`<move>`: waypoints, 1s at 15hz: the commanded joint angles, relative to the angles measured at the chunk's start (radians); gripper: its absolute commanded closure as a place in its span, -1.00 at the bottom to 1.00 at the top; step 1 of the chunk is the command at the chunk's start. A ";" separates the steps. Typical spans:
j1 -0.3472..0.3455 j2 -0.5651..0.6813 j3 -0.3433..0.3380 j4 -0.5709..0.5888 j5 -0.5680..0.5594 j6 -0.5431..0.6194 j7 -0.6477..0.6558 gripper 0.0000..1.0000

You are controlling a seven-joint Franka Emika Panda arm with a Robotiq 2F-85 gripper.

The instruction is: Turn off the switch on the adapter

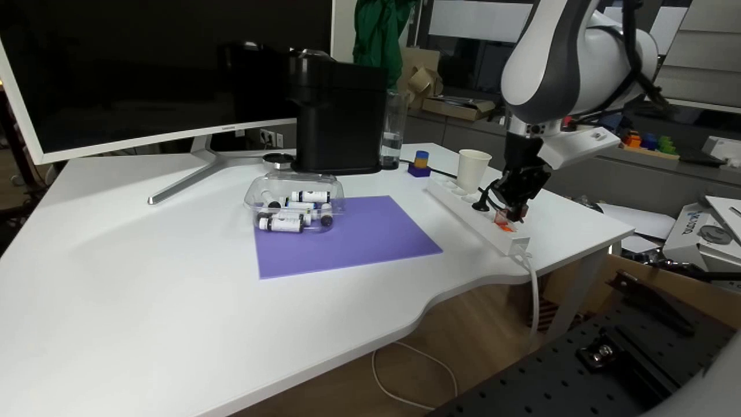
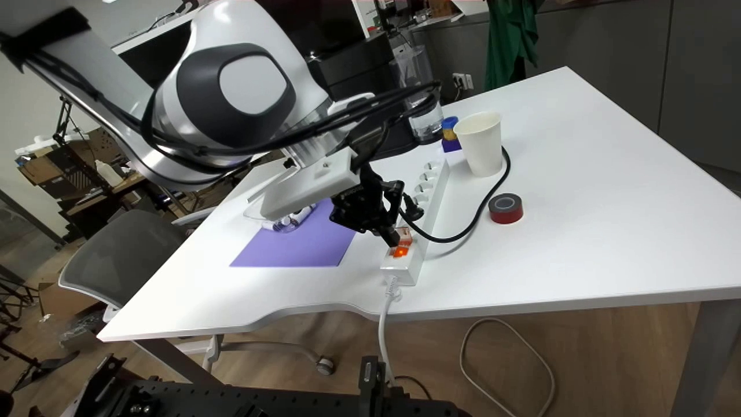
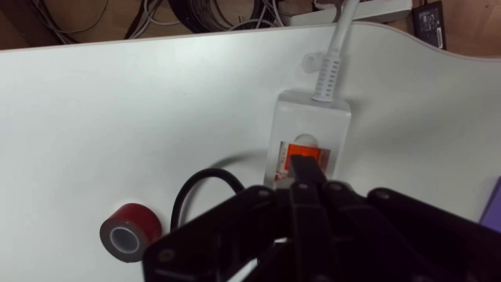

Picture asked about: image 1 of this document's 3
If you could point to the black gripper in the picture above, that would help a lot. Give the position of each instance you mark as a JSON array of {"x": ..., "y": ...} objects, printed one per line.
[{"x": 524, "y": 174}]

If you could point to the white power strip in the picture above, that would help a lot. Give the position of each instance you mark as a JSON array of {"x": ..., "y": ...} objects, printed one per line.
[{"x": 487, "y": 225}]

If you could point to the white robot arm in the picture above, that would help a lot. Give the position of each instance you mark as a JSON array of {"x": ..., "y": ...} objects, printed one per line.
[{"x": 571, "y": 66}]

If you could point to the white paper cup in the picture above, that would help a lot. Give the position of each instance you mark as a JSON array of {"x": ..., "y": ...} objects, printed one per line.
[{"x": 471, "y": 168}]

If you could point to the blue and yellow toy block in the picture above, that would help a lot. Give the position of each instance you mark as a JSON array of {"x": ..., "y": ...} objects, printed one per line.
[{"x": 421, "y": 166}]

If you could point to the clear water tank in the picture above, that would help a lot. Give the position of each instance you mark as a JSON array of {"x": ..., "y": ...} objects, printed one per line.
[{"x": 395, "y": 130}]

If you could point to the purple paper mat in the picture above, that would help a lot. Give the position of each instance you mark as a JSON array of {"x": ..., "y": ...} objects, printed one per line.
[{"x": 366, "y": 232}]

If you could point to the black perforated breadboard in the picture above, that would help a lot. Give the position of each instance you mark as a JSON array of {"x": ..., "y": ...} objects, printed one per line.
[{"x": 612, "y": 366}]

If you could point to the black coffee machine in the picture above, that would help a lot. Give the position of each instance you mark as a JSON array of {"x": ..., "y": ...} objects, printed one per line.
[{"x": 341, "y": 114}]

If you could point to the white capsule rear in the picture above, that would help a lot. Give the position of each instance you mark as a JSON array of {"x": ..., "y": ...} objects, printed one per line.
[{"x": 312, "y": 195}]

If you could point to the white capsule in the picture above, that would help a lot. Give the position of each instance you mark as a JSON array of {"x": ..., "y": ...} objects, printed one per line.
[
  {"x": 312, "y": 195},
  {"x": 291, "y": 225}
]

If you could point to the white capsule front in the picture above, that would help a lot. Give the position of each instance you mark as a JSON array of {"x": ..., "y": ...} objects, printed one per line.
[{"x": 291, "y": 225}]

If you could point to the green cloth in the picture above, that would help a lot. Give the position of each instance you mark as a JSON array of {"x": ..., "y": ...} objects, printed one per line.
[{"x": 379, "y": 27}]

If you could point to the clear plastic bowl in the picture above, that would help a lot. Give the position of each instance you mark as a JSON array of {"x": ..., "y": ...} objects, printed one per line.
[{"x": 273, "y": 195}]

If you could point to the white framed computer monitor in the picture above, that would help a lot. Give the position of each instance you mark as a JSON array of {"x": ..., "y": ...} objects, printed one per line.
[{"x": 90, "y": 76}]

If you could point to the black plug with cable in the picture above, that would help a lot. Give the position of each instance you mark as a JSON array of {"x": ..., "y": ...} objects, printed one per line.
[{"x": 487, "y": 199}]

